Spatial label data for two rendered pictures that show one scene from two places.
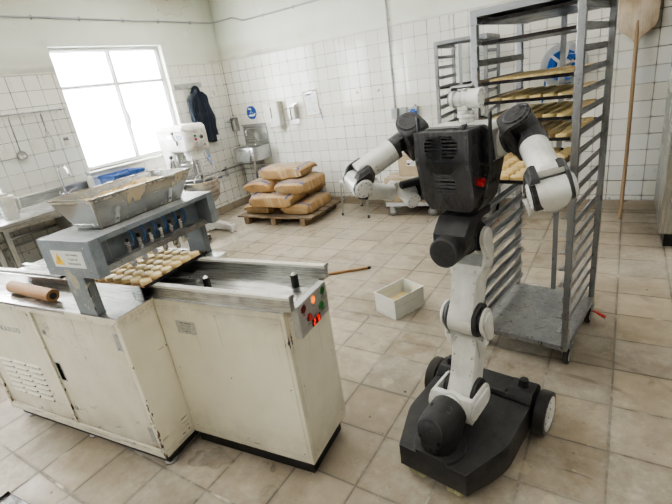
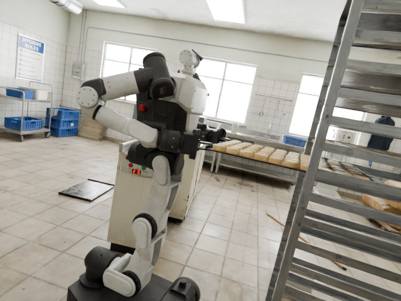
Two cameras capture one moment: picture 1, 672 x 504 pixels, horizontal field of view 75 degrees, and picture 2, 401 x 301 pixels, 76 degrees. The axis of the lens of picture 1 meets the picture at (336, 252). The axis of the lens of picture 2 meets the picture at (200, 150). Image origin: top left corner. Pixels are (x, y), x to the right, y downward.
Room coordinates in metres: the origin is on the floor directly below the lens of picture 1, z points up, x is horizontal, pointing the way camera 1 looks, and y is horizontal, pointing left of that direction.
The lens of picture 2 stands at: (1.23, -1.74, 1.28)
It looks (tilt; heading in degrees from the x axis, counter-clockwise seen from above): 10 degrees down; 66
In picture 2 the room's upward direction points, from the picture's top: 11 degrees clockwise
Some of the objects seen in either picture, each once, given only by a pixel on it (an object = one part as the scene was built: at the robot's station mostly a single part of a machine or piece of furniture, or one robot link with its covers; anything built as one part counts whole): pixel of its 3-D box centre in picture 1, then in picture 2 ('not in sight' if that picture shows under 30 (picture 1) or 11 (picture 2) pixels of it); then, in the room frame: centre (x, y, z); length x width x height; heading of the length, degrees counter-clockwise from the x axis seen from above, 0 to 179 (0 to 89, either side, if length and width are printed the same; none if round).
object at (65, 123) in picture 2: not in sight; (62, 122); (0.63, 5.03, 0.30); 0.60 x 0.40 x 0.20; 55
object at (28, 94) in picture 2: not in sight; (19, 93); (-0.04, 4.10, 0.87); 0.40 x 0.30 x 0.16; 149
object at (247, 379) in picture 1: (254, 361); (147, 190); (1.76, 0.45, 0.45); 0.70 x 0.34 x 0.90; 61
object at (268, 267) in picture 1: (158, 259); not in sight; (2.19, 0.93, 0.87); 2.01 x 0.03 x 0.07; 61
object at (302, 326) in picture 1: (311, 308); (138, 165); (1.59, 0.13, 0.77); 0.24 x 0.04 x 0.14; 151
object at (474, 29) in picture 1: (478, 191); (298, 188); (2.23, -0.79, 0.97); 0.03 x 0.03 x 1.70; 47
